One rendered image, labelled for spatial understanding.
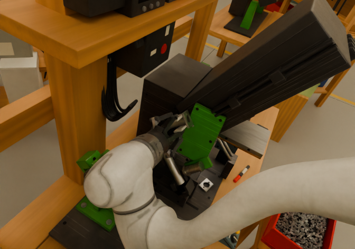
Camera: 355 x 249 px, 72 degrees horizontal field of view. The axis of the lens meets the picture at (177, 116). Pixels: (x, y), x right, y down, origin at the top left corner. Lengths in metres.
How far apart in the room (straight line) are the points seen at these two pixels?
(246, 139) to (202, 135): 0.21
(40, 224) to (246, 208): 0.76
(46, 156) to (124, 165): 1.82
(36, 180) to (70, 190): 1.15
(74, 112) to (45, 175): 1.47
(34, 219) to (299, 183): 0.86
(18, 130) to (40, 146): 1.61
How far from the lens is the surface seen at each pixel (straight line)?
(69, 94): 0.73
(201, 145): 0.89
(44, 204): 1.04
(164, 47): 0.80
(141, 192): 0.55
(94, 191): 0.51
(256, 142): 1.02
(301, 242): 1.18
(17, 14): 0.61
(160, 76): 0.99
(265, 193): 0.38
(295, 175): 0.36
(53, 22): 0.58
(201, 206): 1.04
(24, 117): 0.78
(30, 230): 1.01
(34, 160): 2.31
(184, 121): 0.83
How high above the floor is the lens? 1.77
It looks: 40 degrees down
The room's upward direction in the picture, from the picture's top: 15 degrees clockwise
